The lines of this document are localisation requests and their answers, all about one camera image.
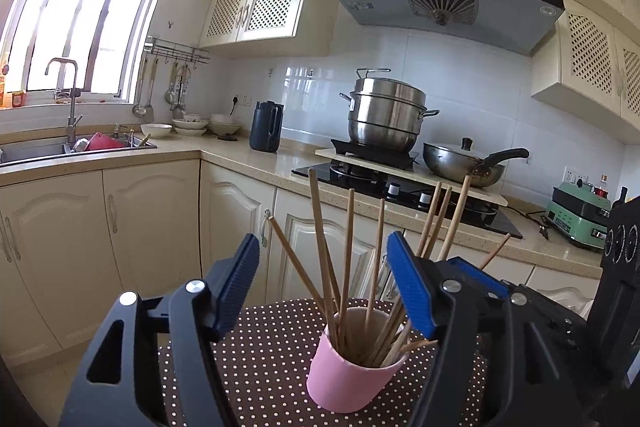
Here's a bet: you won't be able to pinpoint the black power cable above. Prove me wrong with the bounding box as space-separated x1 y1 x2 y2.
510 207 552 241

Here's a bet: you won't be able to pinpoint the stacked white bowls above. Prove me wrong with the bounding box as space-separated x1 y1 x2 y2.
207 113 243 138

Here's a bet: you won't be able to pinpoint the red cutting board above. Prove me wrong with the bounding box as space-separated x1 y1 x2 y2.
85 132 124 152

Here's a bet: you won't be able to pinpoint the metal sink faucet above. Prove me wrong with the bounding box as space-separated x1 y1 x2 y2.
45 58 83 145

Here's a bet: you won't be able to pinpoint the barred kitchen window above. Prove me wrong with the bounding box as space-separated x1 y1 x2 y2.
0 0 193 108

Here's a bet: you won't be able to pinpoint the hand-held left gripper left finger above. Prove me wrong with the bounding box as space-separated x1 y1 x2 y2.
59 233 261 427

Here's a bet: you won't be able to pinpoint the hanging metal skimmer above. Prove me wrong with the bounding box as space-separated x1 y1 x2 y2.
175 63 195 112

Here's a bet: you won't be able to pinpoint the steel wok with lid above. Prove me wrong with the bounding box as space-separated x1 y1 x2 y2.
422 138 530 188

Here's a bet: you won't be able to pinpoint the stacked plates with bowl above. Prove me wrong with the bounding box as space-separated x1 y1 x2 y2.
172 114 210 136

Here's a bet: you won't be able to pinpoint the brown polka dot tablecloth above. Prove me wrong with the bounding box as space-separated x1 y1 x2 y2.
157 297 488 427

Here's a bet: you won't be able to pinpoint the hanging metal ladle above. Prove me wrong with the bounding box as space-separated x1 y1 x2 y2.
132 59 156 118

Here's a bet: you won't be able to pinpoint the stainless steel steamer pot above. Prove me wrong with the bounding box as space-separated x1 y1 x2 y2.
340 68 441 154

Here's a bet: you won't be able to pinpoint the green electric cooker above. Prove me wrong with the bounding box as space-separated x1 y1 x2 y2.
545 181 613 250

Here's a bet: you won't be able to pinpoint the bunch of wooden chopsticks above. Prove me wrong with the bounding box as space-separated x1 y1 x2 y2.
268 168 473 367

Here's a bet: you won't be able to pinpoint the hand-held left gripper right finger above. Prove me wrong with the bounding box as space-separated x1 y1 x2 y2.
386 231 591 427

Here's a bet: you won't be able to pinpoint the black electric kettle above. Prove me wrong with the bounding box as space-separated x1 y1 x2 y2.
249 100 285 152

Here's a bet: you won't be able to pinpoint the pink cup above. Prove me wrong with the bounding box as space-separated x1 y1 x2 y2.
306 305 412 413

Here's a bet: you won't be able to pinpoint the beige stone slab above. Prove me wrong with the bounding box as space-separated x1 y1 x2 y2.
315 147 508 208

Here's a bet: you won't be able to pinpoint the stainless steel sink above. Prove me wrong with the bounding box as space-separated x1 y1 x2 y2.
0 134 158 168

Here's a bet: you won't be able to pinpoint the black portable burner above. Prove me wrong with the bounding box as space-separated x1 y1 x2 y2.
330 138 420 168

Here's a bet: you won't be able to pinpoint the slim wooden chopstick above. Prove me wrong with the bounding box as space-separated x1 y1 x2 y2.
477 233 512 271

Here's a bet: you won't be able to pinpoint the metal utensil rail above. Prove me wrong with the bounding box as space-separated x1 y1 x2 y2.
144 37 211 65

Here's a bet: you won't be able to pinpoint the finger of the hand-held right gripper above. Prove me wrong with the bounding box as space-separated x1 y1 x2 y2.
447 257 593 334

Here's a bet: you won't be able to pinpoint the cream lattice door cabinet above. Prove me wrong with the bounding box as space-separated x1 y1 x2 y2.
199 0 338 59
530 0 640 132

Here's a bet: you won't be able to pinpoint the black gas stove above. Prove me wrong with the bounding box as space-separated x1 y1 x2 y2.
291 159 523 240

